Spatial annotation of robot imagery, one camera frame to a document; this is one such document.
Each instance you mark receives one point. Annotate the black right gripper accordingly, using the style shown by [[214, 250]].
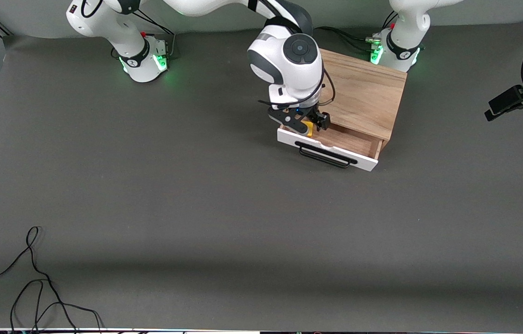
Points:
[[316, 114]]

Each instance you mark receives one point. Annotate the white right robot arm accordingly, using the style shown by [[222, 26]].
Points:
[[289, 60]]

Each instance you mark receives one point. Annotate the yellow cube block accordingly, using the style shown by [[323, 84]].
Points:
[[309, 127]]

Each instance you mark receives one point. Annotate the wooden drawer cabinet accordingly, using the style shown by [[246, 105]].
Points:
[[363, 93]]

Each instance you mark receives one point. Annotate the dark grey table mat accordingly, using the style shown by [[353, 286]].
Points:
[[261, 232]]

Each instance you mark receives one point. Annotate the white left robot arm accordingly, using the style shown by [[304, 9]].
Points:
[[403, 41]]

